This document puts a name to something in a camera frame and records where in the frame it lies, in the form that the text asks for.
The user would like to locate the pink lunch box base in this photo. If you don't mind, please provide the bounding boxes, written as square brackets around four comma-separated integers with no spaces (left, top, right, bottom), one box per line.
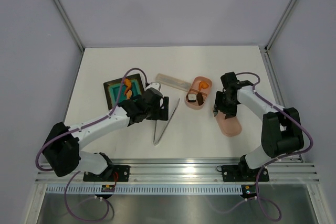
[185,76,212,110]

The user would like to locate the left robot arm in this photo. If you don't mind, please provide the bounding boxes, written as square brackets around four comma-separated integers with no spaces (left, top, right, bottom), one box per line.
[42,88,169,181]

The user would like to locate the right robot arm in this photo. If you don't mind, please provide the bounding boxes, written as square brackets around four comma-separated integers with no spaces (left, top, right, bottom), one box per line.
[213,72,304,182]

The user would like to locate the brown sea cucumber toy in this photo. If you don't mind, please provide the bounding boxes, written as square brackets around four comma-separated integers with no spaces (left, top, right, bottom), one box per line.
[196,93,206,106]

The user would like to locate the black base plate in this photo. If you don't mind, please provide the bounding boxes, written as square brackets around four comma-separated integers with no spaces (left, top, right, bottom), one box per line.
[83,165,130,183]
[216,165,259,183]

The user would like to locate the orange chicken drumstick toy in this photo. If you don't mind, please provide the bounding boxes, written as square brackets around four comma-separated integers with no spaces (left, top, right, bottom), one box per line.
[198,81,209,91]

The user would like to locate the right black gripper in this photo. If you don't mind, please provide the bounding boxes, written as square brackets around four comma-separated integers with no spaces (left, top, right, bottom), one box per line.
[213,91,237,119]

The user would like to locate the white rice ball toy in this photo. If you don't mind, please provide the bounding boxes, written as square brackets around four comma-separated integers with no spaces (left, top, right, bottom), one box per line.
[186,93,197,103]

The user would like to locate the black teal food tray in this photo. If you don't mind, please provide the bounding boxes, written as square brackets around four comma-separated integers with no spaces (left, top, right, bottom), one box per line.
[103,73,144,110]

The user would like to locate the metal tongs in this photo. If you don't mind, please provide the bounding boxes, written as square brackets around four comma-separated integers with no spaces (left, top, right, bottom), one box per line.
[153,98,181,146]

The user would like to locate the pink lunch box lid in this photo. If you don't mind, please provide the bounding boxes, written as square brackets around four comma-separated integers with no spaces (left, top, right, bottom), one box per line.
[215,112,242,137]

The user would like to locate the aluminium mounting rail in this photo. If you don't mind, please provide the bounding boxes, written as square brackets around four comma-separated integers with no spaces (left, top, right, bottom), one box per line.
[35,157,320,184]

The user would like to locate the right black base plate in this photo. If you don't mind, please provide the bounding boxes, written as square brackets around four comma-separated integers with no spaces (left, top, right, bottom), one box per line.
[216,165,259,183]

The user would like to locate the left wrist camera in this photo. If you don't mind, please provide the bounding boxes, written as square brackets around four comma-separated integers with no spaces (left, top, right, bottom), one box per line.
[145,82,161,91]

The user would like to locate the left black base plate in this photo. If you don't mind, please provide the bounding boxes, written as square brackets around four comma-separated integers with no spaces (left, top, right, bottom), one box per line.
[83,165,130,183]

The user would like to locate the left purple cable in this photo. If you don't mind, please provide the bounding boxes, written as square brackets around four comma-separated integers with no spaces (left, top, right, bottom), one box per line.
[35,67,155,222]

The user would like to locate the left frame post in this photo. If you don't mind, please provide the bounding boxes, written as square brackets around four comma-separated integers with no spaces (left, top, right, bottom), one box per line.
[36,0,85,54]

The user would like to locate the right frame post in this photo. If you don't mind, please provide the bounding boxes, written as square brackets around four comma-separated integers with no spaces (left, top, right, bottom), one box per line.
[264,0,316,53]

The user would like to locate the frame post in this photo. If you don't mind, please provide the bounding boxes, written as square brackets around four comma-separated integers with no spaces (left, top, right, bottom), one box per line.
[36,0,85,54]
[264,0,316,53]

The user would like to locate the white slotted cable duct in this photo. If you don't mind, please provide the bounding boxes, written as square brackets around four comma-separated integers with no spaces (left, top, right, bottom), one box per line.
[46,185,244,195]

